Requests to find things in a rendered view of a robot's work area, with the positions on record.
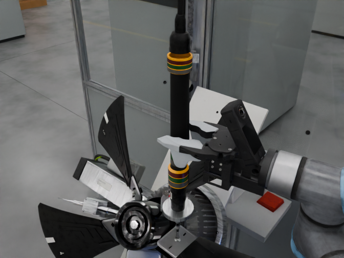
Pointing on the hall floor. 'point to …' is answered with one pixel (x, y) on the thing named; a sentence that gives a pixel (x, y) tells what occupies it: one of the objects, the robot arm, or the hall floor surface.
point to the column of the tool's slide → (196, 33)
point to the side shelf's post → (232, 237)
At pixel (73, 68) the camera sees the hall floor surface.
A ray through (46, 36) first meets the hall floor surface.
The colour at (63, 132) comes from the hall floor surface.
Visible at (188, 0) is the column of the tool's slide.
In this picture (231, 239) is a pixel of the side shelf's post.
